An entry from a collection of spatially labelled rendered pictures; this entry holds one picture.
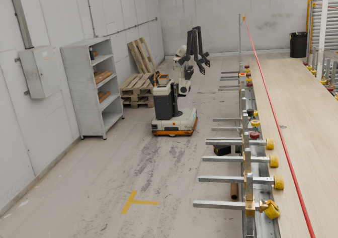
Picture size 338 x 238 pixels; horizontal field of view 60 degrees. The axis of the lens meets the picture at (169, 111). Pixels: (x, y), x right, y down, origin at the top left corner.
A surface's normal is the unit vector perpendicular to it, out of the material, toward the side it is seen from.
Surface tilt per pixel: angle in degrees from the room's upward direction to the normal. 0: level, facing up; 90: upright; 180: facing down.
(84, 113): 90
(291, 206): 0
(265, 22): 90
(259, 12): 90
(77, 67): 90
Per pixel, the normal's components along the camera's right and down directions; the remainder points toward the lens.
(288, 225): -0.10, -0.93
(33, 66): -0.21, 0.37
